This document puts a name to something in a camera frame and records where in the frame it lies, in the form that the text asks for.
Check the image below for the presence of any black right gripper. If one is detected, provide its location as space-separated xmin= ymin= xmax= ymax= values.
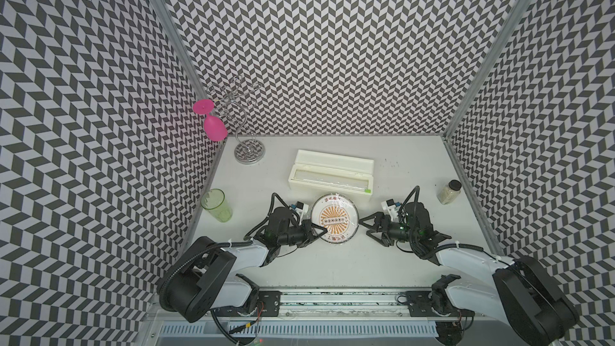
xmin=358 ymin=211 xmax=418 ymax=246

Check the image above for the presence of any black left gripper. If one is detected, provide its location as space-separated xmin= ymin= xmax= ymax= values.
xmin=278 ymin=219 xmax=328 ymax=248

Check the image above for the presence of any white plate with orange pattern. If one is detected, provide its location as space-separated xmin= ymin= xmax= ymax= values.
xmin=311 ymin=193 xmax=360 ymax=244

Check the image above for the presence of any clear plastic wrap sheet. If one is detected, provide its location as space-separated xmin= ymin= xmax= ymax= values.
xmin=309 ymin=191 xmax=361 ymax=246

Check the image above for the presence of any cream plastic wrap dispenser box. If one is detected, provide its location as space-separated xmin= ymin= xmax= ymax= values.
xmin=288 ymin=150 xmax=375 ymax=200

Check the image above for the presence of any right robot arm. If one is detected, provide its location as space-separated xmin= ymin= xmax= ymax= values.
xmin=359 ymin=202 xmax=580 ymax=345

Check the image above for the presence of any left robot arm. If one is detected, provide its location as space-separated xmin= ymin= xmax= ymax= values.
xmin=157 ymin=206 xmax=328 ymax=323

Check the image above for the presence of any glass jar with black lid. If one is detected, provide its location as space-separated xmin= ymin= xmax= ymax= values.
xmin=437 ymin=179 xmax=462 ymax=205

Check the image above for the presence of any green transparent cup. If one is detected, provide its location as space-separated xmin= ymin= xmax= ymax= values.
xmin=200 ymin=188 xmax=233 ymax=223

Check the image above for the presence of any pink plastic wine glass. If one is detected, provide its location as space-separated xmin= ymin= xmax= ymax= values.
xmin=192 ymin=99 xmax=228 ymax=142

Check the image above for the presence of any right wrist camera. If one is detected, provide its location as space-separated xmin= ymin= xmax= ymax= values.
xmin=381 ymin=199 xmax=401 ymax=222

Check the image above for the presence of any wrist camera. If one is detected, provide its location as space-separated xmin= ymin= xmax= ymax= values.
xmin=291 ymin=202 xmax=310 ymax=222
xmin=381 ymin=199 xmax=401 ymax=222

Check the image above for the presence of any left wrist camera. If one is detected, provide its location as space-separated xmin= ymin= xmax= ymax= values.
xmin=291 ymin=202 xmax=310 ymax=222

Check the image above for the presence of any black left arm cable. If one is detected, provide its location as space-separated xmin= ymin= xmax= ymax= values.
xmin=242 ymin=191 xmax=291 ymax=242

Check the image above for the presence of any aluminium front rail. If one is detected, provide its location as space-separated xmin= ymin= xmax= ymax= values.
xmin=143 ymin=287 xmax=546 ymax=323

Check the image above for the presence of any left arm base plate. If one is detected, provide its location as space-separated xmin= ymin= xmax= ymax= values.
xmin=214 ymin=290 xmax=282 ymax=318

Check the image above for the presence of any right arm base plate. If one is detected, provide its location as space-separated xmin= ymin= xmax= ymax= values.
xmin=398 ymin=290 xmax=476 ymax=320

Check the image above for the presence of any right aluminium corner post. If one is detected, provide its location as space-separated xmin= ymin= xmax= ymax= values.
xmin=443 ymin=0 xmax=533 ymax=140

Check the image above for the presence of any aluminium corner post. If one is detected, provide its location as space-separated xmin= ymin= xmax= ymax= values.
xmin=443 ymin=0 xmax=533 ymax=140
xmin=149 ymin=0 xmax=208 ymax=99

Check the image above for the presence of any left aluminium corner post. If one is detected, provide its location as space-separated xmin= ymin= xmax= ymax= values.
xmin=149 ymin=0 xmax=208 ymax=99

